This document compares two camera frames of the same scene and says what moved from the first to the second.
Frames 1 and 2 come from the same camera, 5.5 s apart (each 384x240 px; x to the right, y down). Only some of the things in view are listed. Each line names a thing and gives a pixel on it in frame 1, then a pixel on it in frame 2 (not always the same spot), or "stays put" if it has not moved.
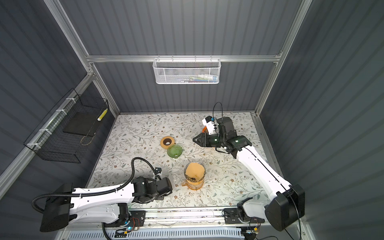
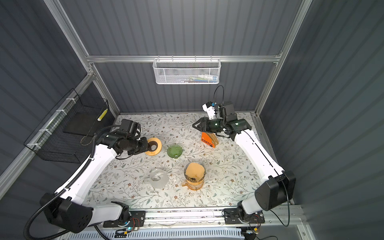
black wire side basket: [71, 127] stays put
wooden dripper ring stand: [201, 182] stays put
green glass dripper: [174, 151] stays put
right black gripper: [204, 139] → [204, 124]
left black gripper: [161, 198] → [145, 147]
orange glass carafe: [193, 187] stays put
